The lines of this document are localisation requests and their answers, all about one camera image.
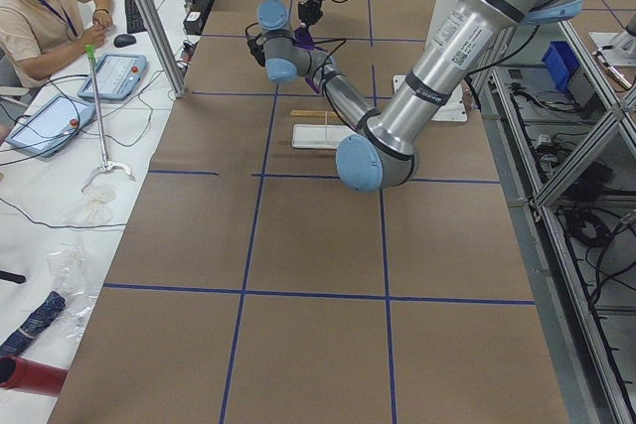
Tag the seated man in beige shirt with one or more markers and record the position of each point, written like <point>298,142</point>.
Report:
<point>43,37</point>

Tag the grabber tool with green handle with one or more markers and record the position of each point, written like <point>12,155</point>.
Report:
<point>107,165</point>

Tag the black computer mouse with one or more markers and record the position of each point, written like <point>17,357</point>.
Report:
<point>124,40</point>

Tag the blue plastic bin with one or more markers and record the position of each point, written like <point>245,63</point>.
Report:
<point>561,63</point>

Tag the clear plastic bag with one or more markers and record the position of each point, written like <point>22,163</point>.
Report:
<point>73,282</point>

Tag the aluminium frame post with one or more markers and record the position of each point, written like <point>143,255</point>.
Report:
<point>162,46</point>

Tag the red cylinder bottle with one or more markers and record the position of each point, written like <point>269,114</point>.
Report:
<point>29,376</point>

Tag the white towel rack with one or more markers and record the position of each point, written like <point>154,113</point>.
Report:
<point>313,130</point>

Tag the black tripod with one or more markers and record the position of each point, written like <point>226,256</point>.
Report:
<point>12,277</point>

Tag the folded dark blue umbrella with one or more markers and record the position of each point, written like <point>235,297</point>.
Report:
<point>37,322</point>

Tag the purple towel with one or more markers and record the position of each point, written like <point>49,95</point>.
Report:
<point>305,41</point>

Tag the teach pendant tablet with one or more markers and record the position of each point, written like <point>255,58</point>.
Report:
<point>118,74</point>
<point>50,129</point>

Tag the far teach pendant tablet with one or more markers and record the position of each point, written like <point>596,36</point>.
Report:
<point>118,74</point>

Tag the near teach pendant tablet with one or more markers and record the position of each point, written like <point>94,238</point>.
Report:
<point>50,129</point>

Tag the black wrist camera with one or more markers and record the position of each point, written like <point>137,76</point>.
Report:
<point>254,43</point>

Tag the black keyboard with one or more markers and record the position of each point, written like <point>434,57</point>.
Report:
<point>133,18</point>

